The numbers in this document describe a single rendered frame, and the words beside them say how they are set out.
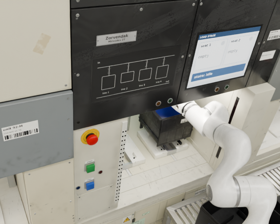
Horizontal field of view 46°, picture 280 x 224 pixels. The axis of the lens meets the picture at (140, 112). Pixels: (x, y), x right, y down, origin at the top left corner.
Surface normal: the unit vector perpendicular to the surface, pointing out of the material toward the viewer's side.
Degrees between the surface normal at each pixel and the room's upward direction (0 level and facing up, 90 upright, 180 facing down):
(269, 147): 0
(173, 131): 88
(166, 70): 90
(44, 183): 90
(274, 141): 0
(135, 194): 0
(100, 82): 90
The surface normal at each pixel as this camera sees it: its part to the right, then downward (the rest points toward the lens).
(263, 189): 0.12, -0.41
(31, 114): 0.47, 0.58
